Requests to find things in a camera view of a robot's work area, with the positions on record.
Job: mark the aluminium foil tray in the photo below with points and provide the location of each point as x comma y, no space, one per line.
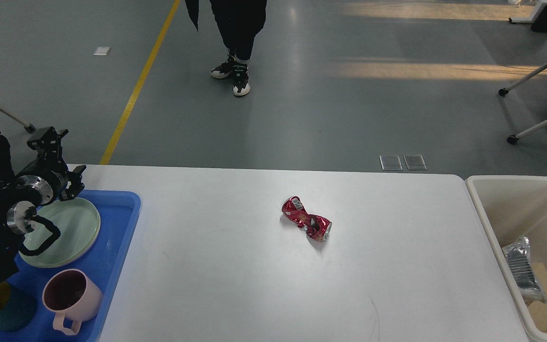
517,256

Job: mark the green plate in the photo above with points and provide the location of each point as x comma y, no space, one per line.
76,220

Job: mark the person in black coat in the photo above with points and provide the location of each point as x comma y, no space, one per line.
238,22

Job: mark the clear floor plate right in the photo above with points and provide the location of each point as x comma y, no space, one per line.
415,162

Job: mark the beige plastic bin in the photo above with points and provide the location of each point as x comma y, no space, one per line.
510,207

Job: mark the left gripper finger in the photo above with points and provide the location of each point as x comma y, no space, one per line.
74,184
47,142

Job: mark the clear floor plate left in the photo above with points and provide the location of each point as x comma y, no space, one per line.
391,162

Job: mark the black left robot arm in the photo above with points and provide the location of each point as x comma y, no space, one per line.
22,231

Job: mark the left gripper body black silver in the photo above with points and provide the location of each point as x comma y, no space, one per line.
41,182

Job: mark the crushed red can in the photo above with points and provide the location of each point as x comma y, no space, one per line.
314,226

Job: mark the teal yellow cup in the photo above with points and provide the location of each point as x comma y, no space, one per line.
17,308

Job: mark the pink mug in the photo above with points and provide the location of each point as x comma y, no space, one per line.
73,298

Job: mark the blue plastic tray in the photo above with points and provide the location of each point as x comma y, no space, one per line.
103,263

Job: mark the clear floor plate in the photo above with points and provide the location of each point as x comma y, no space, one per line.
391,162
415,162

